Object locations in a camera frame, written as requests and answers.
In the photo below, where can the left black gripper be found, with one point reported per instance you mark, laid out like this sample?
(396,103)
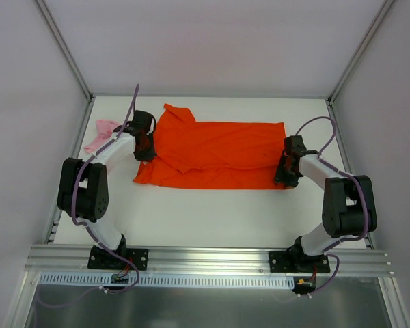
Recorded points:
(145,150)

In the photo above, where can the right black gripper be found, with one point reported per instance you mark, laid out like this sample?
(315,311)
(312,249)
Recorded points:
(286,171)

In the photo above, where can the orange t shirt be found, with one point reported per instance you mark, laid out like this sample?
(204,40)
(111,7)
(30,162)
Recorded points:
(213,155)

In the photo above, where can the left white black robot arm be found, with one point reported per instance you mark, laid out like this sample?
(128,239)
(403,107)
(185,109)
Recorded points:
(84,192)

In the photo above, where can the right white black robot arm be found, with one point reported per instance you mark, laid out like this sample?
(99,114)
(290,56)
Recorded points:
(348,210)

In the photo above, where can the pink t shirt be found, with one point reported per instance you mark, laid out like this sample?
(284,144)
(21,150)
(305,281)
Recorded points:
(104,129)

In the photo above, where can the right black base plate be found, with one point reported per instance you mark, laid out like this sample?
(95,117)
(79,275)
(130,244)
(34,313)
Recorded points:
(288,262)

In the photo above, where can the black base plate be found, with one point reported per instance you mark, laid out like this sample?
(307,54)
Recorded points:
(99,259)
(288,262)

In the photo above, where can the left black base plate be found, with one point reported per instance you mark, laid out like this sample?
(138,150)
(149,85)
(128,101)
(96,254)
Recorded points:
(99,259)

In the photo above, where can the aluminium mounting rail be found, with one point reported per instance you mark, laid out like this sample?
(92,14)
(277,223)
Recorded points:
(208,260)

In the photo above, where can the white slotted cable duct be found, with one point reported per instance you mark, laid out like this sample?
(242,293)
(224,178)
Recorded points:
(167,280)

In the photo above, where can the left aluminium frame post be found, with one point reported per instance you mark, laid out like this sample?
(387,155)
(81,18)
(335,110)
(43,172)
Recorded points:
(61,44)

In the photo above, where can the aluminium frame post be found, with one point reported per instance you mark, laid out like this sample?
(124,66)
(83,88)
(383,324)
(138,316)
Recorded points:
(61,44)
(362,47)

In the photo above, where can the right aluminium frame post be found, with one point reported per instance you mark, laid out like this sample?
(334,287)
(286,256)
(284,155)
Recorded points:
(362,47)

